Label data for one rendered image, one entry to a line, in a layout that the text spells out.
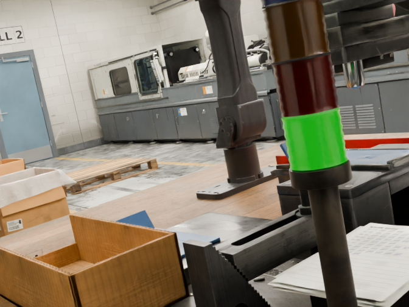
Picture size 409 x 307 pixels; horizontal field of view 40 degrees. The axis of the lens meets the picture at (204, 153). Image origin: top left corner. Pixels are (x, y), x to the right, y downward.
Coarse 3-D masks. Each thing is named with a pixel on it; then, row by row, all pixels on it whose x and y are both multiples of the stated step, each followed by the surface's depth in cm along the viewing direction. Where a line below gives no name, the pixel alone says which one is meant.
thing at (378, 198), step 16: (400, 176) 60; (368, 192) 57; (384, 192) 58; (400, 192) 66; (288, 208) 62; (352, 208) 55; (368, 208) 57; (384, 208) 58; (400, 208) 67; (352, 224) 56; (304, 256) 62
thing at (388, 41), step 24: (336, 0) 58; (360, 0) 56; (384, 0) 54; (336, 24) 57; (360, 24) 56; (384, 24) 58; (408, 24) 61; (336, 48) 55; (360, 48) 56; (384, 48) 58; (408, 48) 61; (336, 72) 63; (360, 72) 57
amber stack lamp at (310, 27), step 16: (304, 0) 34; (320, 0) 35; (272, 16) 34; (288, 16) 34; (304, 16) 34; (320, 16) 34; (272, 32) 35; (288, 32) 34; (304, 32) 34; (320, 32) 34; (272, 48) 35; (288, 48) 34; (304, 48) 34; (320, 48) 34
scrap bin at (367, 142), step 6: (366, 138) 95; (372, 138) 94; (378, 138) 93; (384, 138) 92; (390, 138) 91; (396, 138) 90; (402, 138) 90; (408, 138) 89; (348, 144) 98; (354, 144) 97; (360, 144) 96; (366, 144) 95; (372, 144) 94; (378, 144) 93; (276, 156) 96; (282, 156) 95; (276, 162) 96; (282, 162) 95; (288, 162) 94
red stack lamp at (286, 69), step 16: (288, 64) 35; (304, 64) 34; (320, 64) 34; (288, 80) 35; (304, 80) 34; (320, 80) 34; (288, 96) 35; (304, 96) 35; (320, 96) 35; (336, 96) 35; (288, 112) 35; (304, 112) 35
